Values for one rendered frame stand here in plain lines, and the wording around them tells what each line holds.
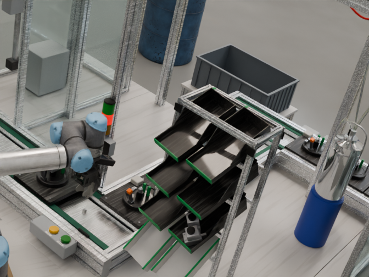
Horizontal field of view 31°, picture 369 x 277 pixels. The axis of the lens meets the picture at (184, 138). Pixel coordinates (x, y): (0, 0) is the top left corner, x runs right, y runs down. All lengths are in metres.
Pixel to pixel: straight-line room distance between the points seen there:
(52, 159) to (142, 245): 0.67
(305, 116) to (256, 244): 3.16
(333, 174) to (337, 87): 3.95
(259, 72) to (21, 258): 2.64
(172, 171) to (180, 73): 3.81
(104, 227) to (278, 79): 2.29
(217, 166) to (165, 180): 0.25
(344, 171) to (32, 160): 1.42
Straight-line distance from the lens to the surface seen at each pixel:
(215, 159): 2.29
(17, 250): 2.80
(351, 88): 3.18
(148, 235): 2.65
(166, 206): 2.54
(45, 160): 2.13
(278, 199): 3.41
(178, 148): 2.33
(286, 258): 3.07
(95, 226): 2.86
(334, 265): 3.15
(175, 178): 2.43
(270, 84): 4.82
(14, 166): 2.11
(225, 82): 4.54
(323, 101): 6.49
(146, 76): 6.05
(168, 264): 2.59
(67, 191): 2.93
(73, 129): 2.25
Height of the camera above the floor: 2.79
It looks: 32 degrees down
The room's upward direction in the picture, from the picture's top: 14 degrees clockwise
